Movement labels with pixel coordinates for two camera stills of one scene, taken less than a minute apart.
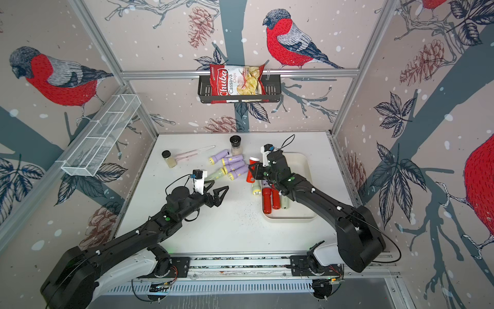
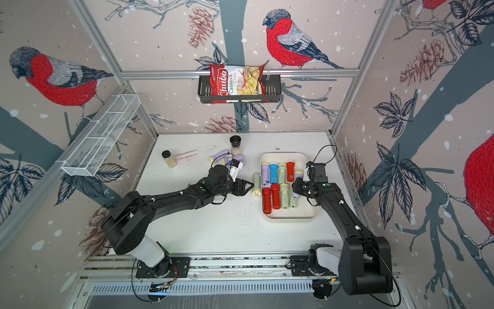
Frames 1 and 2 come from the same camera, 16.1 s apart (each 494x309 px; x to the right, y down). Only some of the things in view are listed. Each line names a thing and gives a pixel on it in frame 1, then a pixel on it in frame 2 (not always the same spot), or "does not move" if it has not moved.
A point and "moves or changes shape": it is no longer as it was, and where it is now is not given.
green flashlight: x=285 y=203 does not move
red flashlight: x=267 y=193 does not move
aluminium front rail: x=267 y=267 does not move
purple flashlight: x=242 y=170 moves or changes shape
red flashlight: x=276 y=197 does not move
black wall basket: x=273 y=83 does not move
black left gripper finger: x=217 y=199 to x=238 y=187
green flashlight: x=256 y=190 does not move
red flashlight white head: x=250 y=177 moves or changes shape
